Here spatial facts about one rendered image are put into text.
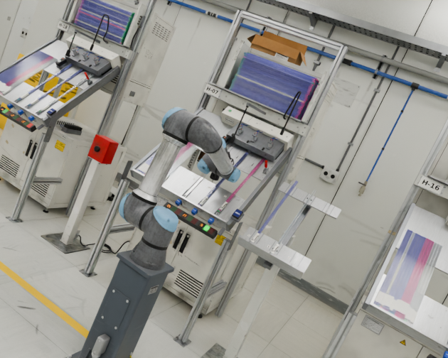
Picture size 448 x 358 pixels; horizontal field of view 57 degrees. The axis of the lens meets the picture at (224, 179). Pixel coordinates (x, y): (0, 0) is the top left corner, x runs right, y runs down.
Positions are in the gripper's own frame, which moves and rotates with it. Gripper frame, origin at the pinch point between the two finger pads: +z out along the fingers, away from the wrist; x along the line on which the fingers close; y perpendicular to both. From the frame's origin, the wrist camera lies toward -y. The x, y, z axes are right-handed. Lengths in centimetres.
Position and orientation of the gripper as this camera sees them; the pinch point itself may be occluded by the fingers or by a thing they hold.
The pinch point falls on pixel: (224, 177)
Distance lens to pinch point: 239.1
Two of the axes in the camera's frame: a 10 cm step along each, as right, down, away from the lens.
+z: 1.3, 4.8, 8.7
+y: 5.4, -7.7, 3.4
